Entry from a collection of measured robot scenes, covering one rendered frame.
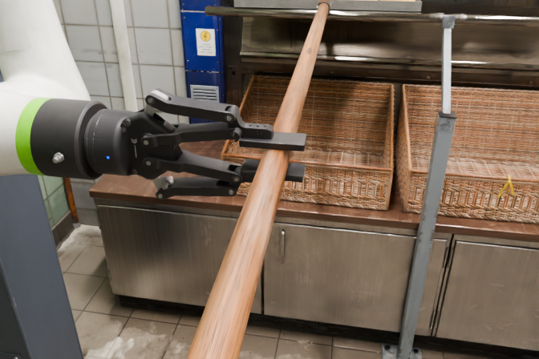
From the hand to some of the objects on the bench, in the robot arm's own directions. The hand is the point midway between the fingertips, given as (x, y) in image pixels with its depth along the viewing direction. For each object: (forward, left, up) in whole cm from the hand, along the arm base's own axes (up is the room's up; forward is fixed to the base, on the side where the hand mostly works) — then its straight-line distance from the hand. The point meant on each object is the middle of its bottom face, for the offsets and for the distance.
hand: (273, 155), depth 53 cm
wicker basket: (+55, +110, -61) cm, 137 cm away
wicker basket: (-4, +110, -61) cm, 126 cm away
